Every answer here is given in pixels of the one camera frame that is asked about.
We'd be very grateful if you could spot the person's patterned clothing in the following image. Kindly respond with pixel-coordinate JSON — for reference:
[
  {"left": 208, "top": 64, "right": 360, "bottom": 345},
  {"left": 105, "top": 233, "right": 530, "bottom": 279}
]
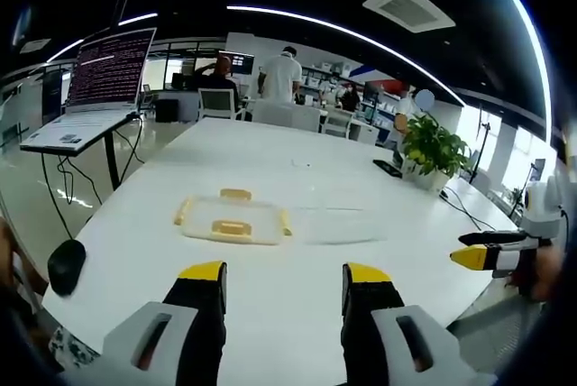
[{"left": 46, "top": 325, "right": 101, "bottom": 372}]

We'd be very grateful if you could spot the black laptop cable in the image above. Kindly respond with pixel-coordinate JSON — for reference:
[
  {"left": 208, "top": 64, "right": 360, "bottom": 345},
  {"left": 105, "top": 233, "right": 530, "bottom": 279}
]
[{"left": 41, "top": 120, "right": 145, "bottom": 241}]

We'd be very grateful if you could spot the green potted plant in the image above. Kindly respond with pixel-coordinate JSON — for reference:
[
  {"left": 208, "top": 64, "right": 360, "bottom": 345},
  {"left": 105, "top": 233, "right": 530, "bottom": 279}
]
[{"left": 398, "top": 112, "right": 471, "bottom": 193}]

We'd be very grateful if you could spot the clear lid with yellow buckles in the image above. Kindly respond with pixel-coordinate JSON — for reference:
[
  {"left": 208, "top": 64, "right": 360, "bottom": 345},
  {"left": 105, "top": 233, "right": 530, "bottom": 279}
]
[{"left": 172, "top": 188, "right": 294, "bottom": 246}]

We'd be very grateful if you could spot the black phone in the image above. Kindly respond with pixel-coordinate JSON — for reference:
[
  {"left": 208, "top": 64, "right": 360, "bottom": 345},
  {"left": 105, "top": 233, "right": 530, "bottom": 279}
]
[{"left": 372, "top": 159, "right": 403, "bottom": 179}]

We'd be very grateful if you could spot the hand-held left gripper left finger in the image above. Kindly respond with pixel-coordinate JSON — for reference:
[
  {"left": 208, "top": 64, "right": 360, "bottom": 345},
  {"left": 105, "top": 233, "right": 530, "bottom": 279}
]
[{"left": 58, "top": 260, "right": 229, "bottom": 386}]

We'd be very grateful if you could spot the open silver laptop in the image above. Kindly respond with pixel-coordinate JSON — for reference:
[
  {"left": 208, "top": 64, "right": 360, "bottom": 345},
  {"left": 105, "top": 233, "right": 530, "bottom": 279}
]
[{"left": 19, "top": 27, "right": 158, "bottom": 153}]

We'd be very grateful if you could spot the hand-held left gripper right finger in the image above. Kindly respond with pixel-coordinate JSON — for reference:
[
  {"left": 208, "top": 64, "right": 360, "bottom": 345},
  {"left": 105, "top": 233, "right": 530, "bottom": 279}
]
[{"left": 340, "top": 262, "right": 497, "bottom": 386}]

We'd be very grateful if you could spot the person's right hand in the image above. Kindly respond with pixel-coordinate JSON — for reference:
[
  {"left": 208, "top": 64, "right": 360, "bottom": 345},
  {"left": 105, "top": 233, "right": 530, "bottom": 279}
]
[{"left": 517, "top": 246, "right": 565, "bottom": 302}]

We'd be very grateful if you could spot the black computer mouse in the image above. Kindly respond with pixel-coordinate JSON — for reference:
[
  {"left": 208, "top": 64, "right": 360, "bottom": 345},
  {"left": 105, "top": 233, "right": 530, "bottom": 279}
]
[{"left": 47, "top": 238, "right": 87, "bottom": 298}]

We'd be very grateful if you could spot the black tripod stand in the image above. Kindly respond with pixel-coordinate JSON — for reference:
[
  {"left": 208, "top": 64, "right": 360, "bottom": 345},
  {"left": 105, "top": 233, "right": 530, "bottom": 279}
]
[{"left": 471, "top": 104, "right": 493, "bottom": 185}]

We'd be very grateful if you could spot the long ceiling light strip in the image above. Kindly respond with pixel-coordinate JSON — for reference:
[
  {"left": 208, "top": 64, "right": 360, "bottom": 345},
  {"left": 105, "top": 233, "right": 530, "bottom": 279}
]
[{"left": 225, "top": 4, "right": 466, "bottom": 106}]

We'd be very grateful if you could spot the white ceiling air vent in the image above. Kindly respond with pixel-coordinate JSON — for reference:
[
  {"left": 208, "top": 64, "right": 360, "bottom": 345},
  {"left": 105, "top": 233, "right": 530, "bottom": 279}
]
[{"left": 362, "top": 0, "right": 457, "bottom": 35}]

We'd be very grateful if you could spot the white mesh office chair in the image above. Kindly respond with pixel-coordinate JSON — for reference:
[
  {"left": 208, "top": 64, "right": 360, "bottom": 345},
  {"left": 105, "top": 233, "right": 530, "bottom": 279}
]
[{"left": 197, "top": 87, "right": 247, "bottom": 122}]

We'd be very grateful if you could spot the black table cable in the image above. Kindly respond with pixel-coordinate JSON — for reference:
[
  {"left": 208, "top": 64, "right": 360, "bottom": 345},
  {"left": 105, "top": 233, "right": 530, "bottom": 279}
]
[{"left": 438, "top": 187, "right": 520, "bottom": 232}]

